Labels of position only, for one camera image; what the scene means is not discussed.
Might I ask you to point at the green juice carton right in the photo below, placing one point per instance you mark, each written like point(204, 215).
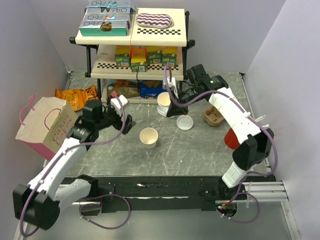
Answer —
point(169, 56)

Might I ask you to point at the pink white paper bag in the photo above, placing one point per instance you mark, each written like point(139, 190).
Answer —
point(44, 125)

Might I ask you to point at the orange yellow juice carton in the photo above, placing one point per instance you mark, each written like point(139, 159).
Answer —
point(138, 62)

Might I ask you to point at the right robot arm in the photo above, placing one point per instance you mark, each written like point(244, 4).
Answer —
point(255, 141)

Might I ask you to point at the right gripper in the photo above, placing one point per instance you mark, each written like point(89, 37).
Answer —
point(174, 110)

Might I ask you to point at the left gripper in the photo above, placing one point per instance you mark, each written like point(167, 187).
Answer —
point(119, 122)

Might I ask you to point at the blue tortilla chip bag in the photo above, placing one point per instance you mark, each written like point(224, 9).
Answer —
point(150, 88)

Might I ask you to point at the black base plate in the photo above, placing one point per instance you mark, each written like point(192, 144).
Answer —
point(152, 193)

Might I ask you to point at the teal box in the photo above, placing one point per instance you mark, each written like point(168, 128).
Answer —
point(104, 28)
point(110, 3)
point(107, 17)
point(100, 10)

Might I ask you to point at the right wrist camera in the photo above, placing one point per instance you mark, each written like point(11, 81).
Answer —
point(171, 82)

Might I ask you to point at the green juice carton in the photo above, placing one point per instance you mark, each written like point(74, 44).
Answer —
point(123, 56)
point(154, 54)
point(169, 56)

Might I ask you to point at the teal box front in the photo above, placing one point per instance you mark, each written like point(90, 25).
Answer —
point(104, 28)

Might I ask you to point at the stack of white lids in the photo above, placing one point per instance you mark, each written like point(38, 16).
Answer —
point(184, 122)

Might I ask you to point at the green juice carton left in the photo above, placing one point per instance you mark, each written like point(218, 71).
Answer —
point(123, 56)

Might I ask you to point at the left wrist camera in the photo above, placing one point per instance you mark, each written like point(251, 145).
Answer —
point(119, 102)

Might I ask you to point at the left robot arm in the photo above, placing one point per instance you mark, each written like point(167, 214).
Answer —
point(41, 201)

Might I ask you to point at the green juice carton middle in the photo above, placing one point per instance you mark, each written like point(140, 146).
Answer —
point(154, 54)

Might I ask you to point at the wavy striped sleep mask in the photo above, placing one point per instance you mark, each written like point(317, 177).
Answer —
point(158, 21)

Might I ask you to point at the orange chip bag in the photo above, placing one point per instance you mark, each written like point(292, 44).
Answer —
point(77, 98)

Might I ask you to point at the red cup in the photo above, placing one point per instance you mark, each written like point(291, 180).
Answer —
point(231, 139)

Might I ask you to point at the teal box back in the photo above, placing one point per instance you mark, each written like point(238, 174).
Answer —
point(110, 3)

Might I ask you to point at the cardboard cup carrier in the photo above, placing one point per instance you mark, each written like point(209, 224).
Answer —
point(213, 117)

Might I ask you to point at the cream three-tier shelf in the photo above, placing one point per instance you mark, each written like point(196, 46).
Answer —
point(100, 51)

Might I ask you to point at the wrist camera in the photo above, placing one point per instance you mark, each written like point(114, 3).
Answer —
point(119, 102)
point(171, 82)

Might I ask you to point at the brown chip bag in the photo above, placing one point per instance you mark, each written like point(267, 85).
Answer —
point(126, 88)

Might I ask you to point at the white paper cup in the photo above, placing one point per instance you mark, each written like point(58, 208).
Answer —
point(149, 137)

